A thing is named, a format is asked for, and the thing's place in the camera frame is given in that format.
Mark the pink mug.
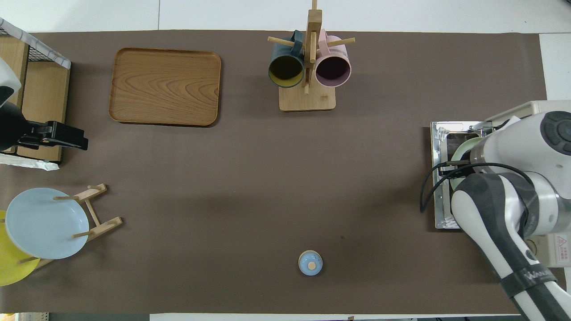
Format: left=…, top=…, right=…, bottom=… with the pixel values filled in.
left=314, top=29, right=352, bottom=88

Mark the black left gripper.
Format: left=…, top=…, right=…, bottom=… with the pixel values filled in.
left=17, top=121, right=88, bottom=151

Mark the pale green plate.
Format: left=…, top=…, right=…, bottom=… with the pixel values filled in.
left=450, top=136, right=486, bottom=192

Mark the light blue plate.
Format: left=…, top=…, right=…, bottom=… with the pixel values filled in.
left=5, top=188, right=90, bottom=260

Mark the dark teal mug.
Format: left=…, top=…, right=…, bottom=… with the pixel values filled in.
left=268, top=30, right=305, bottom=89

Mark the wooden plate rack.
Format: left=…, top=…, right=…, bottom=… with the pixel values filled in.
left=17, top=183, right=124, bottom=270

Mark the wooden serving tray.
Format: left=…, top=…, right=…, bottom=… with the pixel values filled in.
left=108, top=48, right=222, bottom=128

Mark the brown table mat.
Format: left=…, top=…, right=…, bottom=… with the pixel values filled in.
left=0, top=30, right=569, bottom=314

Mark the wooden shelf in wire basket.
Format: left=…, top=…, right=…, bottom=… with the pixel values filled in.
left=0, top=18, right=72, bottom=171

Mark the wooden mug tree stand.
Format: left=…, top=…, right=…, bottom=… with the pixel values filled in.
left=268, top=0, right=356, bottom=112

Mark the yellow plate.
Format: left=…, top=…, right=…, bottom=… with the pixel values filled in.
left=0, top=210, right=41, bottom=287

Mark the white toaster oven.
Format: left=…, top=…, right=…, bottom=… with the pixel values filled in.
left=430, top=100, right=571, bottom=268

